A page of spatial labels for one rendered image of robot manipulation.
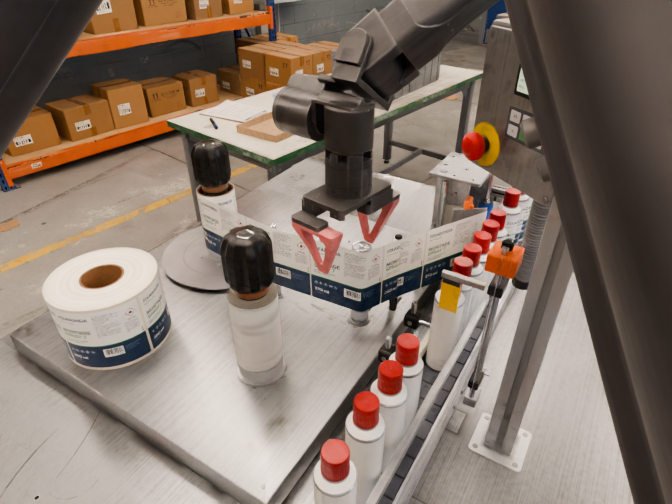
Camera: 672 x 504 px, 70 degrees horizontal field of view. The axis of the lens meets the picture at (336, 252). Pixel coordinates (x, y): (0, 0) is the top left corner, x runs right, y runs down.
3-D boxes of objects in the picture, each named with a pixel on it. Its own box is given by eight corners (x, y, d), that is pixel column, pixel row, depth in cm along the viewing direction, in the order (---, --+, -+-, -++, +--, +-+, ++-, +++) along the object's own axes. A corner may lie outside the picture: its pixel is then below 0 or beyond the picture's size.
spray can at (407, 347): (390, 413, 82) (399, 323, 71) (419, 426, 80) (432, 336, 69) (376, 435, 78) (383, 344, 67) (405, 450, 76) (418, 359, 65)
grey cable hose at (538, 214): (513, 276, 82) (542, 161, 70) (534, 282, 81) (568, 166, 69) (507, 286, 80) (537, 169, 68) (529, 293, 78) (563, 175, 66)
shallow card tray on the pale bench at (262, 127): (284, 113, 243) (283, 106, 241) (322, 122, 231) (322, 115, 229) (236, 132, 219) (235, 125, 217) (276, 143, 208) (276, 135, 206)
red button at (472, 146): (478, 126, 66) (460, 129, 65) (496, 135, 63) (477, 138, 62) (473, 152, 68) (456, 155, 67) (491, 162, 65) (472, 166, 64)
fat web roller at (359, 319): (355, 310, 104) (357, 236, 94) (373, 317, 102) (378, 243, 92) (344, 322, 101) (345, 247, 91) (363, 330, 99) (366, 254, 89)
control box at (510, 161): (519, 152, 73) (550, 14, 63) (612, 199, 60) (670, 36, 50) (464, 162, 70) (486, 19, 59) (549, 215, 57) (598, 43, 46)
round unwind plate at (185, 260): (222, 214, 140) (221, 210, 139) (309, 244, 126) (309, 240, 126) (135, 266, 118) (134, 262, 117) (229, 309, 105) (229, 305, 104)
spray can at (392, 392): (375, 439, 78) (382, 348, 67) (405, 454, 76) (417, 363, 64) (360, 464, 74) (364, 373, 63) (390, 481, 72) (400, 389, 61)
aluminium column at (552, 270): (491, 426, 86) (609, 9, 49) (516, 437, 84) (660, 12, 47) (483, 445, 83) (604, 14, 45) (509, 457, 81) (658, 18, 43)
